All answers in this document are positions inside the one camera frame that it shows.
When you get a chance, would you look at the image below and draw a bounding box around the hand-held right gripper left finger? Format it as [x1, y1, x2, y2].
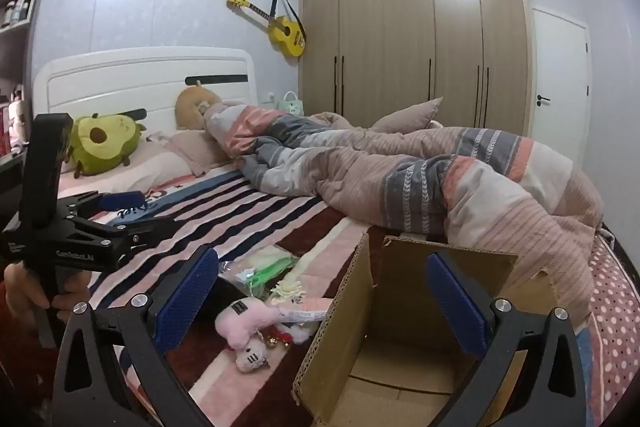
[52, 246, 221, 427]

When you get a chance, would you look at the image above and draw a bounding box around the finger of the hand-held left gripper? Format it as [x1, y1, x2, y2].
[67, 216, 179, 254]
[59, 190, 147, 220]

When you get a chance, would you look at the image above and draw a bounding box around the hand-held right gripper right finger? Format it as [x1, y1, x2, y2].
[425, 252, 588, 427]

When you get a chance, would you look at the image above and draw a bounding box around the pink plush toy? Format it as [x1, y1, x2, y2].
[215, 298, 334, 351]

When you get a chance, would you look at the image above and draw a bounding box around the bagged cream plush green hanger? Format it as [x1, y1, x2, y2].
[220, 244, 302, 300]

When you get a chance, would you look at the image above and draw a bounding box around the cream star plush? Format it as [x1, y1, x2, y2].
[270, 279, 307, 307]

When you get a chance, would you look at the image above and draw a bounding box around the red gold bell charm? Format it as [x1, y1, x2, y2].
[260, 328, 297, 351]

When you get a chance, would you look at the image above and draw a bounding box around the brown cardboard box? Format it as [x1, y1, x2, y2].
[292, 232, 576, 427]

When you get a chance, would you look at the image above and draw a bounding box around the person's left forearm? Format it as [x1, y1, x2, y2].
[0, 307, 58, 427]

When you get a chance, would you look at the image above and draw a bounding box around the person's left hand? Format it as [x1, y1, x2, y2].
[4, 263, 95, 333]

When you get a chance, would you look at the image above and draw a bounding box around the light pink pillow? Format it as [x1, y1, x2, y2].
[57, 138, 195, 198]

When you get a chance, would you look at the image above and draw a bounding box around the green avocado plush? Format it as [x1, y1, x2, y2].
[67, 113, 147, 178]

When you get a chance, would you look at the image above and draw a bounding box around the striped bed blanket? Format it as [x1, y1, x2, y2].
[56, 167, 372, 427]

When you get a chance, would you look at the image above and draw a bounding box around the brown lion plush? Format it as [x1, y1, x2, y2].
[175, 80, 224, 131]

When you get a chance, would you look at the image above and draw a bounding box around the white bed headboard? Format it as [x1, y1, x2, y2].
[32, 47, 259, 144]

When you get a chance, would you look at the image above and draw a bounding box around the striped pink grey quilt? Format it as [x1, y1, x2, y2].
[202, 101, 607, 330]

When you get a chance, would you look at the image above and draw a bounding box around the pink polka dot sheet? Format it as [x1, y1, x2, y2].
[575, 234, 637, 427]

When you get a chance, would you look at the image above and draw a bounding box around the row of small bottles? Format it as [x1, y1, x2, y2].
[0, 0, 31, 30]

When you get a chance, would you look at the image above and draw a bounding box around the small green bag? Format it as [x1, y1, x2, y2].
[277, 91, 304, 117]

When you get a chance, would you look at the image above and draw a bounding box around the pink striped pillow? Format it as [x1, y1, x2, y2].
[370, 97, 446, 134]

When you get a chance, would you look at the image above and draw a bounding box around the white door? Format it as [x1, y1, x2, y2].
[531, 7, 592, 160]

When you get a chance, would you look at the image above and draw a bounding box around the wooden wardrobe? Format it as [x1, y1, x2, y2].
[298, 0, 534, 138]

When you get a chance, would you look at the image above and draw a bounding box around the wall shelf unit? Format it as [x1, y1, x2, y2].
[0, 0, 49, 158]

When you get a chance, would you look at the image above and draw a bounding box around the yellow ukulele with strap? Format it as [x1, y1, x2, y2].
[227, 0, 307, 58]

